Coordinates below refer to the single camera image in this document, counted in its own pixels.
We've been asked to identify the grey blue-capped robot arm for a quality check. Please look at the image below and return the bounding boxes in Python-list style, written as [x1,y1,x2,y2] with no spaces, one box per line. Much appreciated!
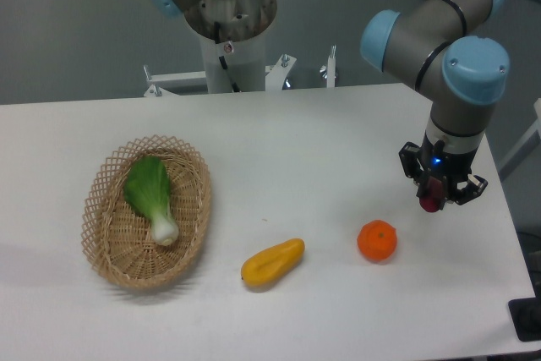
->
[151,0,510,212]

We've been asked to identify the black device at table edge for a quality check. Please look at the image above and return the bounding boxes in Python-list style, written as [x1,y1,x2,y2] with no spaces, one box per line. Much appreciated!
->
[508,298,540,342]

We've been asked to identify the black cable on pedestal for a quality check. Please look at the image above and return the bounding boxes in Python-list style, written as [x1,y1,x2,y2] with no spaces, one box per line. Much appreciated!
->
[212,20,242,94]

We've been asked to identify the white metal base frame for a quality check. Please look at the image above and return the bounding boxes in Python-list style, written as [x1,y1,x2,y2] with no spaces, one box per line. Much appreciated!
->
[143,44,338,97]

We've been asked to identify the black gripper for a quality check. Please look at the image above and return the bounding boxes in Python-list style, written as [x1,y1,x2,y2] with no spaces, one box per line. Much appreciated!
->
[398,129,488,205]

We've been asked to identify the woven wicker basket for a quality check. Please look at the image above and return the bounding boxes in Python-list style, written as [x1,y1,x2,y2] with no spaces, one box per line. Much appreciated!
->
[81,135,211,289]

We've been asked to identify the white frame at right edge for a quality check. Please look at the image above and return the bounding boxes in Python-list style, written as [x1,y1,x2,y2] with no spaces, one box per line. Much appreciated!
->
[498,99,540,180]

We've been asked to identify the green bok choy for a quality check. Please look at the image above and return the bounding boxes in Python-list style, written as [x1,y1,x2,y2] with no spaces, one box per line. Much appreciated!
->
[123,156,179,246]

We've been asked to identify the red sweet potato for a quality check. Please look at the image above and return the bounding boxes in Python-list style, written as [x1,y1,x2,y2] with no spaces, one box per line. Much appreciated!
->
[419,194,441,213]

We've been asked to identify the orange tangerine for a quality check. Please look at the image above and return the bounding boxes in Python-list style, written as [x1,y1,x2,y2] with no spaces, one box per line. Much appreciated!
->
[357,220,398,262]

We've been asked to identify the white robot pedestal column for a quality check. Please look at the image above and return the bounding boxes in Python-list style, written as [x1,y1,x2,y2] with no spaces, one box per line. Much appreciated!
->
[184,0,277,94]

